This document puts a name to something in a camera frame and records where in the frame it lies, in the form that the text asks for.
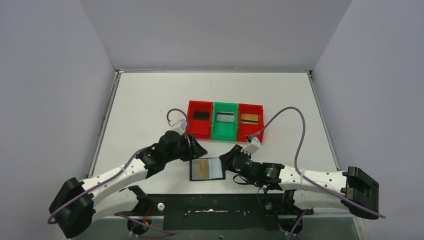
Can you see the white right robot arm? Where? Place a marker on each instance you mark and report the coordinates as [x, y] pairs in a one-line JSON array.
[[302, 189]]

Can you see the red plastic bin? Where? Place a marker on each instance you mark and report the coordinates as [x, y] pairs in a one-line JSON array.
[[201, 129], [245, 130]]

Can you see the black card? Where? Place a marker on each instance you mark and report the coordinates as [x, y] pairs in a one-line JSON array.
[[201, 115]]

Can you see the red plastic bin left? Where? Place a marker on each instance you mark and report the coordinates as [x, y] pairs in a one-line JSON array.
[[201, 129]]

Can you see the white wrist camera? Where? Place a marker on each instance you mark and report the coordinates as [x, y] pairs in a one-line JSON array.
[[253, 146], [179, 126]]

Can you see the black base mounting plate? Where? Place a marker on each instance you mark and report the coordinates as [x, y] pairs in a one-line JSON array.
[[219, 211]]

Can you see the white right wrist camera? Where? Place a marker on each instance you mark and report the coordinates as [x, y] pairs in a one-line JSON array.
[[253, 146]]

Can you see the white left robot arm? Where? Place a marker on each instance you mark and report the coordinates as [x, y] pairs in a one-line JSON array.
[[82, 202]]

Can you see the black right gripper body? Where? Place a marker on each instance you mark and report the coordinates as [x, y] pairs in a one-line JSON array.
[[252, 180]]

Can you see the silver magnetic stripe card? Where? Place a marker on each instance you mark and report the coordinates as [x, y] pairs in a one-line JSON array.
[[226, 117]]

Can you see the red plastic bin right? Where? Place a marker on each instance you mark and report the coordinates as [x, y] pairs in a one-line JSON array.
[[245, 130]]

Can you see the black leather card holder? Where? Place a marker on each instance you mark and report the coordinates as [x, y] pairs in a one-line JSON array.
[[216, 171]]

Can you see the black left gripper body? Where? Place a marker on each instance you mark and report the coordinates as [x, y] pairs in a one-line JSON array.
[[190, 147]]

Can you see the green plastic bin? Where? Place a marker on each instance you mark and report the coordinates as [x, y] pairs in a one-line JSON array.
[[224, 131]]

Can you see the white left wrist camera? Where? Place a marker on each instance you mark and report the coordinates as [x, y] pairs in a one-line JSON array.
[[179, 126]]

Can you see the gold VIP card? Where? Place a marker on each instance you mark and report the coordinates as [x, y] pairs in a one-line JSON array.
[[249, 119]]

